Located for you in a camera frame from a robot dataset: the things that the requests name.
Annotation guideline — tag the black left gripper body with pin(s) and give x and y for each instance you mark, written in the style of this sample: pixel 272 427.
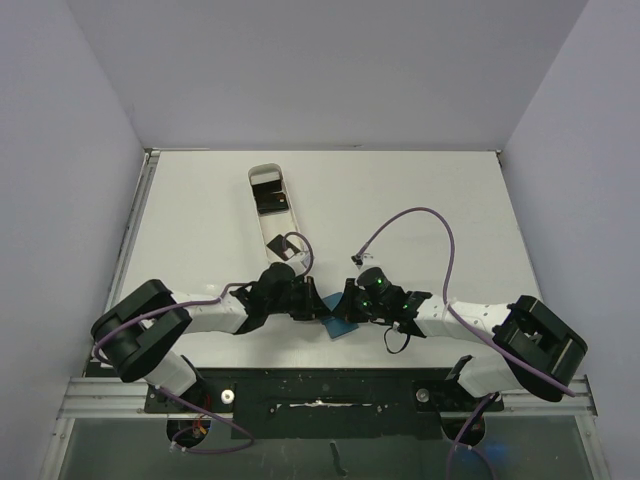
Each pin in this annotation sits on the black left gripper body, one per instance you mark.
pixel 295 297

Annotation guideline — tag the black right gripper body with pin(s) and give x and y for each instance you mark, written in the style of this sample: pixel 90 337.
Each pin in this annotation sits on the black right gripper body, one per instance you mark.
pixel 348 304

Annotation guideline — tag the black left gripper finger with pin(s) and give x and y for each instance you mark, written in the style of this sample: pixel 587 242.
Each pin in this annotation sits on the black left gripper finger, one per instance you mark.
pixel 309 313
pixel 313 298

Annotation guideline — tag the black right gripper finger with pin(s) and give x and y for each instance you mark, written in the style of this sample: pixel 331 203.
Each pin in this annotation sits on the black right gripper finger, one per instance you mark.
pixel 345 311
pixel 352 293

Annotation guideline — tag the black credit card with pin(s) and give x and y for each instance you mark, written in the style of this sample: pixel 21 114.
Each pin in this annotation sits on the black credit card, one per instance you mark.
pixel 282 248
pixel 270 197

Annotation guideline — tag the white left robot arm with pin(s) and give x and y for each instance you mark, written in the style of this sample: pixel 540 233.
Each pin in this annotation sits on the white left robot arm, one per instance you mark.
pixel 136 337

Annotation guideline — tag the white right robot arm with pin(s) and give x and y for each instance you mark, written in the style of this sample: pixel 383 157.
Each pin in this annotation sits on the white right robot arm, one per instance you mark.
pixel 533 349

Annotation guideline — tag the white card tray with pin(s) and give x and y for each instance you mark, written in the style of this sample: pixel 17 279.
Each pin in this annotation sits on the white card tray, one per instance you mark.
pixel 274 224

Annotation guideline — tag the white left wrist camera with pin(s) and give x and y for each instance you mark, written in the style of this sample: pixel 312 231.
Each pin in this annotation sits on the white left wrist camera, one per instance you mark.
pixel 301 263

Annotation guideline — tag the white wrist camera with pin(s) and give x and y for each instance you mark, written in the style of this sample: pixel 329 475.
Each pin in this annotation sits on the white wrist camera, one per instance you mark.
pixel 301 263
pixel 365 261

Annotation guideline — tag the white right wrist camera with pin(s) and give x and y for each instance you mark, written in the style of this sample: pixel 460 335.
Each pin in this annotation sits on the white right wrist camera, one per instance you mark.
pixel 365 261

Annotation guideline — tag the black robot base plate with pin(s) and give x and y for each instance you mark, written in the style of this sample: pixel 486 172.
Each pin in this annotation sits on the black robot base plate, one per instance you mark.
pixel 247 429

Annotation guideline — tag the aluminium frame rail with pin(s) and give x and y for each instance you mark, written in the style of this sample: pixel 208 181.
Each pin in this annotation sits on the aluminium frame rail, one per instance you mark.
pixel 270 392

